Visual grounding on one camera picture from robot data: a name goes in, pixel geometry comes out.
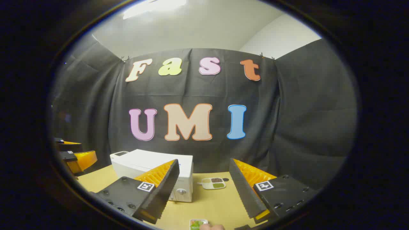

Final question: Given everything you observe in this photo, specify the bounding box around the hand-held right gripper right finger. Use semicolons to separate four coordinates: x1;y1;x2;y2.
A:
229;158;320;225

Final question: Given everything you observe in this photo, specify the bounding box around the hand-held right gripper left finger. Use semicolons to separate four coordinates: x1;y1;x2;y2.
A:
90;159;180;225

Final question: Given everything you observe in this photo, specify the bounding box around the divided plate of food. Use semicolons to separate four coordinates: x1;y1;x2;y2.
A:
201;177;226;190

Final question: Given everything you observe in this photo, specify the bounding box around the white microwave oven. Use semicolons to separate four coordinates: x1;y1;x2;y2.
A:
110;149;194;203

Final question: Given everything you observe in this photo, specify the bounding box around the white rectangular tray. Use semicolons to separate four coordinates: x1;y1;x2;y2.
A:
189;219;209;230

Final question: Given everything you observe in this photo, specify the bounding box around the black backdrop cloth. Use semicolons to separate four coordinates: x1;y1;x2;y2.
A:
51;34;358;192

